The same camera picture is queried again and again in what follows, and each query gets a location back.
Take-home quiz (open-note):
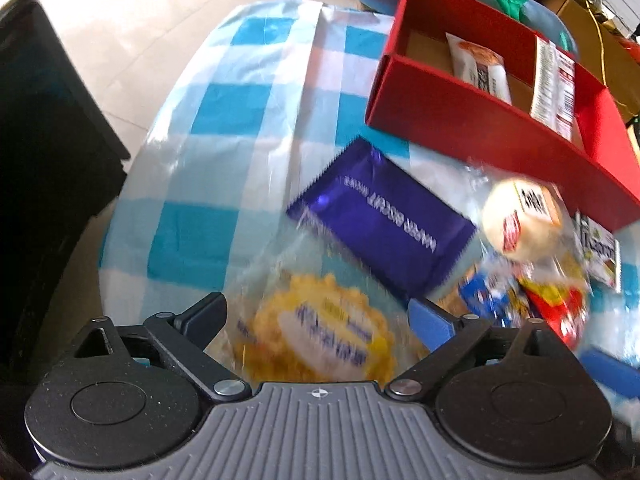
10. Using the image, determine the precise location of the red yellow snack packet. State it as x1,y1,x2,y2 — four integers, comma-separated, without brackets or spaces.
515,270,591,351

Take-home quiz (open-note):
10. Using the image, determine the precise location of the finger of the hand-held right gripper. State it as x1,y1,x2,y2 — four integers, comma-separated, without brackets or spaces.
580,350,640,411

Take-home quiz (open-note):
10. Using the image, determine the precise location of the blue snack packet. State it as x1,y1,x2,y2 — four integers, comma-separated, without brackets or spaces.
457,265,526,328

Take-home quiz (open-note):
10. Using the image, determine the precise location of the white bread picture packet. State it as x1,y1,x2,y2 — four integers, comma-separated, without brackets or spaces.
446,32,513,106

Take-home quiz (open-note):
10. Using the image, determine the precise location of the red cardboard box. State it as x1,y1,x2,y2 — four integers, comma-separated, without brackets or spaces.
365,0,640,233

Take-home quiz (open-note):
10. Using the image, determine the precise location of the yellow cable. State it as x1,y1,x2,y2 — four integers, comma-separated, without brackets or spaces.
585,2,610,88

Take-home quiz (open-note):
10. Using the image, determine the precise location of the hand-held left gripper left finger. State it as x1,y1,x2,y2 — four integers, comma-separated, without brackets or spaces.
70,291,253,403

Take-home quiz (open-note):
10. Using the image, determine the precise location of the long white red packet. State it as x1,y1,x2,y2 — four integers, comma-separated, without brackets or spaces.
529,35,577,142

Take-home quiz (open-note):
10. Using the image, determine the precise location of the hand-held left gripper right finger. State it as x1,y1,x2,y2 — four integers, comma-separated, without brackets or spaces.
384,298,568,401

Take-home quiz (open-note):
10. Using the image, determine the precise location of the purple wafer packet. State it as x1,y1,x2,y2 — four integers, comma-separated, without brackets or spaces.
286,136,477,300

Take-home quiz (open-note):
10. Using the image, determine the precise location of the clear round bun packet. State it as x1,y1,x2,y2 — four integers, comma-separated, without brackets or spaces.
465,160,591,271

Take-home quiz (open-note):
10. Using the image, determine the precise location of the clear yellow cake packet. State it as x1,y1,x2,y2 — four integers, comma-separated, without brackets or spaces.
220,240,431,386

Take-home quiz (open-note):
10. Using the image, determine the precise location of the dark cabinet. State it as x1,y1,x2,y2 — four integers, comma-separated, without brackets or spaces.
0,0,131,381

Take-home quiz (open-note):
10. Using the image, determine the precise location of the wooden cabinet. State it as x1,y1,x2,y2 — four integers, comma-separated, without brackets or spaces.
545,0,640,111

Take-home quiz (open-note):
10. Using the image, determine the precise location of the blue white checked tablecloth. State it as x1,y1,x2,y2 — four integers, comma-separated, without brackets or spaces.
97,0,640,421

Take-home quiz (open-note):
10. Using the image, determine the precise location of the white green cake packet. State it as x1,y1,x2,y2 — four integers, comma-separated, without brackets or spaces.
575,210,623,293

